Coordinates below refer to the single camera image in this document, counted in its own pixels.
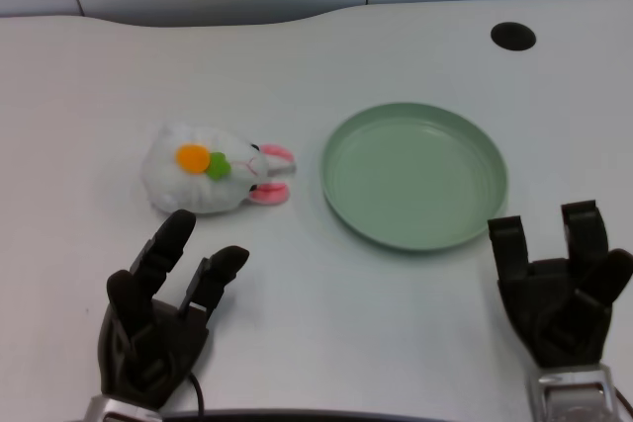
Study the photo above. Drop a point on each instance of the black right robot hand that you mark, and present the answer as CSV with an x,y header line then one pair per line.
x,y
554,313

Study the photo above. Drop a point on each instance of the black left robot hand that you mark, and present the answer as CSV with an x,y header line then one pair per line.
x,y
143,343

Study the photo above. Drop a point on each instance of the white rabbit doll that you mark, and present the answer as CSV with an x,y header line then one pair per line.
x,y
212,167

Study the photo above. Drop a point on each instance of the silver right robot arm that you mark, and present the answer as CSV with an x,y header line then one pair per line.
x,y
573,395

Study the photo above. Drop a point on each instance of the green round plate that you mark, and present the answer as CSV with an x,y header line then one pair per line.
x,y
414,176

